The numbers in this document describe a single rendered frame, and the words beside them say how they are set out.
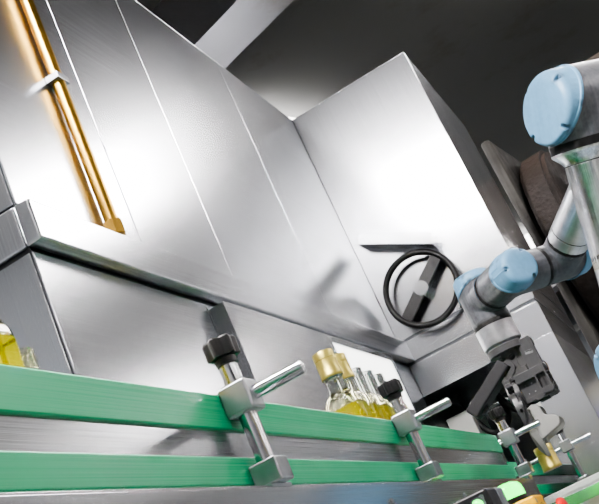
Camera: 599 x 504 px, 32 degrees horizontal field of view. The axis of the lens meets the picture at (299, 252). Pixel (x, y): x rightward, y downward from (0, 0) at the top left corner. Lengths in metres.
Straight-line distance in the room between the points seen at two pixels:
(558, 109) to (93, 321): 0.75
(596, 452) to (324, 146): 1.11
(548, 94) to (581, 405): 1.21
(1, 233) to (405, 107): 1.77
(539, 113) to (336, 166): 1.38
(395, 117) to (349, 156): 0.17
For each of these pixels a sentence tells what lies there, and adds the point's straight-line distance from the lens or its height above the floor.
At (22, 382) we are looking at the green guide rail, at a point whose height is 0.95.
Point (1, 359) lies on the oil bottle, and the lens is 0.85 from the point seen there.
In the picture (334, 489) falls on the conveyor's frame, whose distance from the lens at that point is 0.96.
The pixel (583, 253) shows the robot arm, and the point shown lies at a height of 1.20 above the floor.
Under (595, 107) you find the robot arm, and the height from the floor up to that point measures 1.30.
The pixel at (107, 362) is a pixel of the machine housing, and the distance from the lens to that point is 1.38.
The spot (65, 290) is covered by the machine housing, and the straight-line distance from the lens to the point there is 1.38.
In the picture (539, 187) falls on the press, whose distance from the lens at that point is 4.19.
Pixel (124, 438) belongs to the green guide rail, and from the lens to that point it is 0.72.
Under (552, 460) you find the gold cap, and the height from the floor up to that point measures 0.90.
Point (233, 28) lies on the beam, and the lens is 3.37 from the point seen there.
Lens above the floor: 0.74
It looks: 20 degrees up
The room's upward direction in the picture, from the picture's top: 24 degrees counter-clockwise
